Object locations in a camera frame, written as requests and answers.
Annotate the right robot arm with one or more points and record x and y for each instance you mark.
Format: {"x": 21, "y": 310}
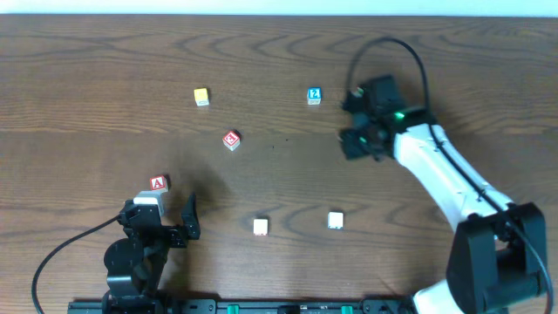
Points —
{"x": 499, "y": 250}

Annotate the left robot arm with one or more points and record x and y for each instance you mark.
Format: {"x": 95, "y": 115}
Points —
{"x": 135, "y": 264}

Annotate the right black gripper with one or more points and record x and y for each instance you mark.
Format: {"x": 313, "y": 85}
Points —
{"x": 349, "y": 126}

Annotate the plain white block right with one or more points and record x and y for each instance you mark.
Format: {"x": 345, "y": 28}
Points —
{"x": 335, "y": 220}

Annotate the plain white block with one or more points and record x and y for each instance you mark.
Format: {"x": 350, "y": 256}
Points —
{"x": 260, "y": 227}
{"x": 335, "y": 220}

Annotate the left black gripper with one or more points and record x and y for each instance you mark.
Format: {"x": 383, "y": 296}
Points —
{"x": 166, "y": 233}

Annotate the yellow top block far left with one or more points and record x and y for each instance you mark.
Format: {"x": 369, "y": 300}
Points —
{"x": 201, "y": 97}

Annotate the red letter A block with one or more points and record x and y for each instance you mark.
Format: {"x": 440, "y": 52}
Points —
{"x": 159, "y": 184}

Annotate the plain white block left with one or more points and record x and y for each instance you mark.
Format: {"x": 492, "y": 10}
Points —
{"x": 260, "y": 227}

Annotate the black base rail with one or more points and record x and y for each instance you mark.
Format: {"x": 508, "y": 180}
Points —
{"x": 209, "y": 306}

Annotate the blue number 2 block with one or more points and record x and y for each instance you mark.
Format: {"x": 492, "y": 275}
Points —
{"x": 314, "y": 96}

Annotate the red letter E block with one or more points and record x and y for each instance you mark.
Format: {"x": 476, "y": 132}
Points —
{"x": 231, "y": 140}

